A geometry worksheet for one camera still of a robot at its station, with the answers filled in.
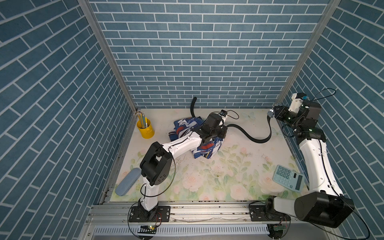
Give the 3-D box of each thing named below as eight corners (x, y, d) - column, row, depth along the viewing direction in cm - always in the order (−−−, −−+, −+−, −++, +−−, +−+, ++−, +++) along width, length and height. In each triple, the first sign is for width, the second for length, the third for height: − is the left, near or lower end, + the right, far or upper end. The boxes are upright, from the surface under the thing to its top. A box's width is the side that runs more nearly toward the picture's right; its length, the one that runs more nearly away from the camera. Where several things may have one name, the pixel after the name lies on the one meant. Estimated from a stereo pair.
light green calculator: (272, 179, 87) (274, 178, 85) (275, 165, 93) (276, 163, 91) (301, 192, 83) (304, 191, 81) (302, 176, 89) (304, 175, 87)
